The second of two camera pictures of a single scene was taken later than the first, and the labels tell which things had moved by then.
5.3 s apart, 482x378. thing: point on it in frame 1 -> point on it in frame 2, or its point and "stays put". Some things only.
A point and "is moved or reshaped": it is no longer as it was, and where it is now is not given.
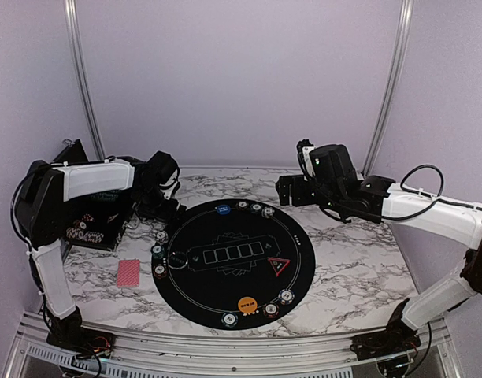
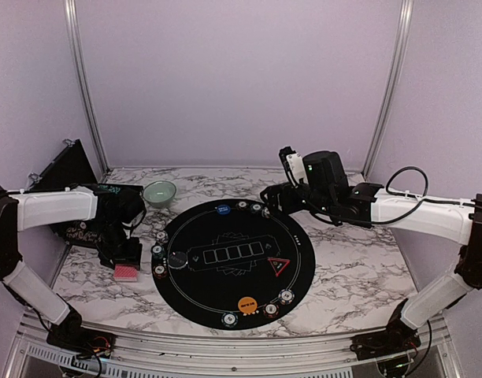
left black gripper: [165, 215] -> [131, 256]
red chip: [242, 205] stays put
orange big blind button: [247, 304] stays put
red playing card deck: [128, 273] is moved or reshaped
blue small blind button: [224, 209] stays put
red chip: [270, 310] stays put
